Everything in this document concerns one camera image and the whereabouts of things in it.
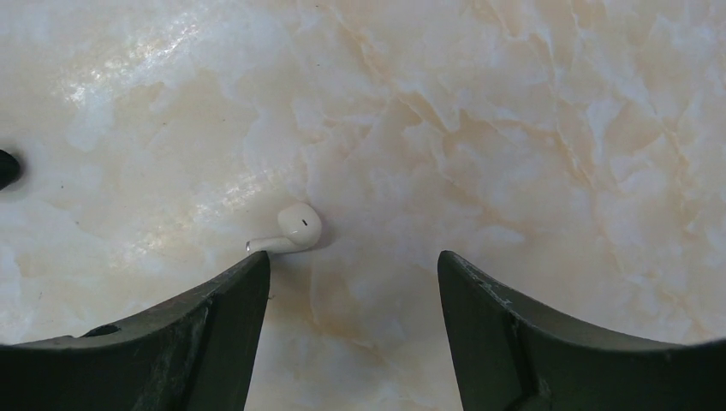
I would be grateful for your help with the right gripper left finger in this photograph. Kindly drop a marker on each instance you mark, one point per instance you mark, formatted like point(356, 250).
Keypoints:
point(195, 351)

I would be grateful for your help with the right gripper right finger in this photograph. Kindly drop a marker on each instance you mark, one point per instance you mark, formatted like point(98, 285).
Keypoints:
point(512, 352)

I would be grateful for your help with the black earbud left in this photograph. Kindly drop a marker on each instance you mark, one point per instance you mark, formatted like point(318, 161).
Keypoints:
point(10, 169)

